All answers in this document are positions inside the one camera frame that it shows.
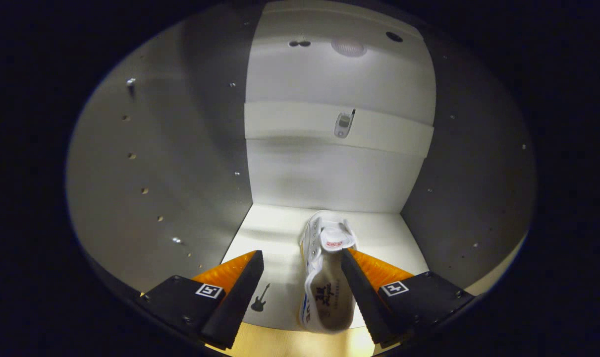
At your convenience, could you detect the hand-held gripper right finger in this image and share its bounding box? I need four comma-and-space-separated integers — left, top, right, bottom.
340, 248, 475, 346

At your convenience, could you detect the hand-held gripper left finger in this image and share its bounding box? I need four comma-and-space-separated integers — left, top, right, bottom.
140, 250, 265, 350

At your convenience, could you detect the white shoe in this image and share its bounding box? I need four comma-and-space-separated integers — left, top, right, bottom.
299, 211, 359, 334

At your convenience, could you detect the grey cabinet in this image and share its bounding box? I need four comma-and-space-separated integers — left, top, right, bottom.
66, 0, 536, 343

